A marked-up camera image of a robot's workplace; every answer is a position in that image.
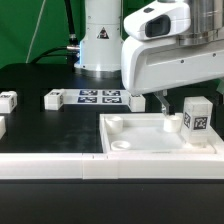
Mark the white square table top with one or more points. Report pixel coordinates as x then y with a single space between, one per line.
143 133

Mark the white U-shaped obstacle fence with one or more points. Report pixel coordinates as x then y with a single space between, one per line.
101 166

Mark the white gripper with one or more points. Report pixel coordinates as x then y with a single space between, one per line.
172 43

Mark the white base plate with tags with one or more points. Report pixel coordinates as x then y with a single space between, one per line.
56 98

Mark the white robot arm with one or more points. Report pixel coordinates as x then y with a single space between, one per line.
101 47

